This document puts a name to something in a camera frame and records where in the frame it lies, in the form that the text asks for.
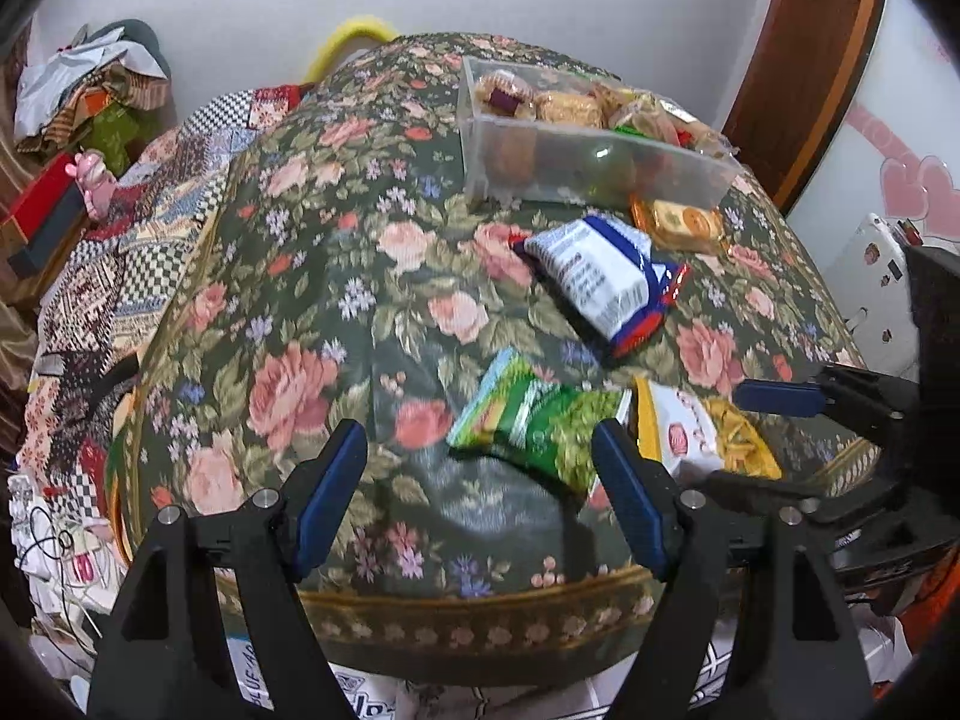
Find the green cloth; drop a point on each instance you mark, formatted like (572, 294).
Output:
(116, 135)

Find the grey box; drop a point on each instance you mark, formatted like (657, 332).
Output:
(52, 236)

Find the yellow and white snack packet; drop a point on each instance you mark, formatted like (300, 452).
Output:
(697, 435)

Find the orange cloth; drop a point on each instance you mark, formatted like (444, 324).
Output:
(926, 615)

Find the orange-edged biscuit packet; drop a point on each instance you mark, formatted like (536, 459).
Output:
(681, 221)

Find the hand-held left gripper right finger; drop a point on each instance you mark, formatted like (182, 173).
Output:
(630, 495)

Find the brown cake packet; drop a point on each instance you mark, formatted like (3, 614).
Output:
(510, 156)

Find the printed floor mat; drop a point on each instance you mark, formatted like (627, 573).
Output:
(375, 697)

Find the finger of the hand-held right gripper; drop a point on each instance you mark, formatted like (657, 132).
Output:
(757, 486)
(780, 397)

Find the pink heart stickers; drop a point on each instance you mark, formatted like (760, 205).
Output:
(922, 184)

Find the white appliance with stickers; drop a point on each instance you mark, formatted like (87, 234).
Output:
(874, 292)

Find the pink plush toy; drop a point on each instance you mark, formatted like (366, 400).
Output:
(96, 184)

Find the red box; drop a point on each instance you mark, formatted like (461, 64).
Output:
(37, 195)

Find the green pea snack packet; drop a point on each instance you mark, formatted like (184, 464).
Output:
(540, 420)

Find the floral tablecloth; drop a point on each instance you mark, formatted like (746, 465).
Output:
(337, 277)

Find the frosted sliding door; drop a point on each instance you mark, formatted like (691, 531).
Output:
(885, 75)

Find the yellow foam tube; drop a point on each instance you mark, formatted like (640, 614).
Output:
(341, 37)

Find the clear plastic storage box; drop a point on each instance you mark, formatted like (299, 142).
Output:
(712, 180)

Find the striped curtain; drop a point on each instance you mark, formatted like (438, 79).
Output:
(15, 390)

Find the pile of clothes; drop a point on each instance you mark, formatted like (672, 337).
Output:
(67, 90)

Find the wooden wardrobe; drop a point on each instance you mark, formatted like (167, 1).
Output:
(810, 75)

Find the cake packet purple filling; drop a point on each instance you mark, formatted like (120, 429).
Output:
(501, 94)

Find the blue and white snack packet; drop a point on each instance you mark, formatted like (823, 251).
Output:
(592, 277)

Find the dark chair back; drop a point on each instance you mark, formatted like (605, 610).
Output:
(146, 37)

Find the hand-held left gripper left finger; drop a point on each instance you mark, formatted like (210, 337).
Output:
(330, 487)

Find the patchwork quilt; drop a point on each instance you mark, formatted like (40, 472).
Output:
(135, 240)

